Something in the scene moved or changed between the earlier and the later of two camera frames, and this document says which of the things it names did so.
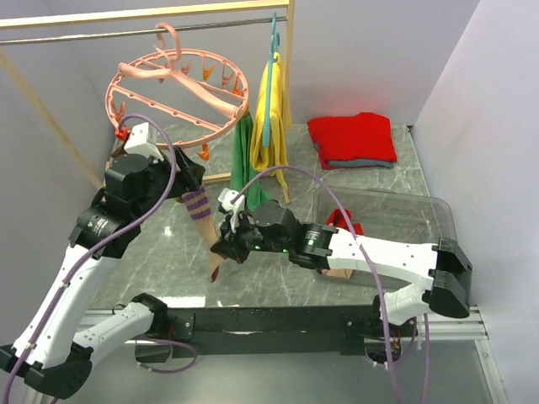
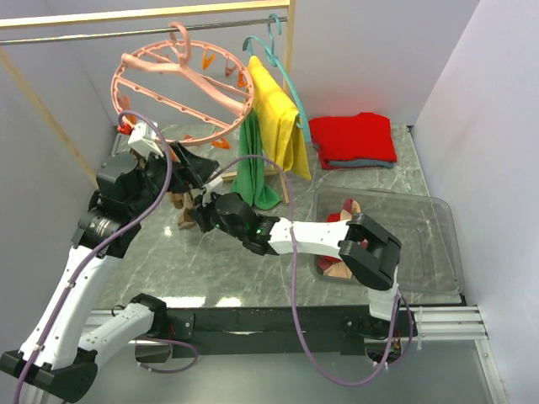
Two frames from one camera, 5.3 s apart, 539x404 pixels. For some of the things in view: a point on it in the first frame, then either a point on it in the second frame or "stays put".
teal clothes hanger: [274, 55] → [273, 57]
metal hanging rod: [133, 31] stays put
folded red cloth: [365, 136] stays put
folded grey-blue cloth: [359, 162] stays put
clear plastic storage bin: [389, 214] stays put
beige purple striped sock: [200, 212] → [350, 207]
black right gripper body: [246, 238] → [210, 218]
